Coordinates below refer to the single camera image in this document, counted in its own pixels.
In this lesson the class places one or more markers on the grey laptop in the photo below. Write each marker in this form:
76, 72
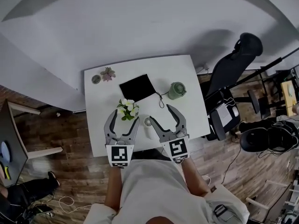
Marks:
223, 114

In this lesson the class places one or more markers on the white wall adapter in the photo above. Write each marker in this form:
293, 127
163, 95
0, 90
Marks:
203, 68

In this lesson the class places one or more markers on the pink succulent plant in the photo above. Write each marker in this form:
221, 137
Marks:
108, 74

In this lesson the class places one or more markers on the yellow box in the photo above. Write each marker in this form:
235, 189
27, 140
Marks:
287, 97

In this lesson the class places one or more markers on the yellow green tool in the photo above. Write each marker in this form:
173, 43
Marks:
7, 172

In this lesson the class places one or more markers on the small white handheld fan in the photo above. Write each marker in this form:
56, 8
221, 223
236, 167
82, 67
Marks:
150, 133

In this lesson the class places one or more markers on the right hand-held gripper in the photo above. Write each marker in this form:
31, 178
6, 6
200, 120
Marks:
178, 148

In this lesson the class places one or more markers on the dark wooden table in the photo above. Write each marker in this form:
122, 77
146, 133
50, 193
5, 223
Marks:
9, 129

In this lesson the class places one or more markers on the white computer mouse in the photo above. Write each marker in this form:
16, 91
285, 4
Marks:
235, 111

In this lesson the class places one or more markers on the white table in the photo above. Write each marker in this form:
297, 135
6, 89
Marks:
196, 120

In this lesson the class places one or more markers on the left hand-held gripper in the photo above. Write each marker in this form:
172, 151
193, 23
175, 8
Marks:
119, 154

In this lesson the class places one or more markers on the white flower plant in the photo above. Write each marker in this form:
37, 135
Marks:
128, 108

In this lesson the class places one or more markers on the person's right forearm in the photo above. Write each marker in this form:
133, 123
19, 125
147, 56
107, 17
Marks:
196, 178

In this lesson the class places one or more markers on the small round grey tin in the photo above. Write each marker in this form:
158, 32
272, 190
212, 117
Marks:
95, 79

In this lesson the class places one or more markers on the round blue object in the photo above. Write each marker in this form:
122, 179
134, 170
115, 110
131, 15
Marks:
6, 151

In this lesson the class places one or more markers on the black round seat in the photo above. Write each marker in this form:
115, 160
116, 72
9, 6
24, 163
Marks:
254, 139

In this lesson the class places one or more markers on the person's left forearm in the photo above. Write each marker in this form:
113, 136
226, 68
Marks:
113, 190

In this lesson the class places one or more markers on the black office chair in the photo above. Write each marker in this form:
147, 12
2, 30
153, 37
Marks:
229, 73

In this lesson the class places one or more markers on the person's white shirt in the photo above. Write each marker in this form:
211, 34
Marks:
156, 190

